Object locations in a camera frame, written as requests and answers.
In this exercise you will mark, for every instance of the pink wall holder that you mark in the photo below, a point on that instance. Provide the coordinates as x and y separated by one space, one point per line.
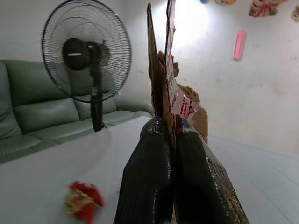
239 45

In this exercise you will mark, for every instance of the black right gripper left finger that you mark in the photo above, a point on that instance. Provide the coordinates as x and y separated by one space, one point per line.
149 168

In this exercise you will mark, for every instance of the black standing fan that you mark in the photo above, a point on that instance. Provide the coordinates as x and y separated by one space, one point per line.
74 53

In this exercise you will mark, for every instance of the green leather sofa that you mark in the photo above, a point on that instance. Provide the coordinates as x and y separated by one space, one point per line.
42 112

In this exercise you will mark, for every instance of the crumpled red wrapper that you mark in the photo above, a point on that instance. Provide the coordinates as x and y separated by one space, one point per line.
84 200

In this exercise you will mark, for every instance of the torn brown printed cardboard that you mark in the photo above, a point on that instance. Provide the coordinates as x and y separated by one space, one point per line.
158 93

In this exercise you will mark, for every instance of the red yellow wall decoration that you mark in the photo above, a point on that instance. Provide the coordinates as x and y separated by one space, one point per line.
262 8

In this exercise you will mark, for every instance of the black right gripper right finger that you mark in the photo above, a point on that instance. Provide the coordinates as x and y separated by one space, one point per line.
201 177

